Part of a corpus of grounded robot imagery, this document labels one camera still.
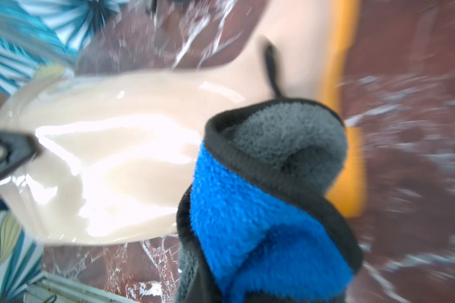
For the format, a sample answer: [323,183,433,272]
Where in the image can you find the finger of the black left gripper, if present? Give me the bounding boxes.
[0,131,39,180]

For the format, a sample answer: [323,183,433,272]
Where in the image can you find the beige rubber boot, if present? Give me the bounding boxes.
[0,1,360,246]

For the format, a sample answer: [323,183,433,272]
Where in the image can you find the aluminium mounting rail frame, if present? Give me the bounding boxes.
[23,272,135,303]

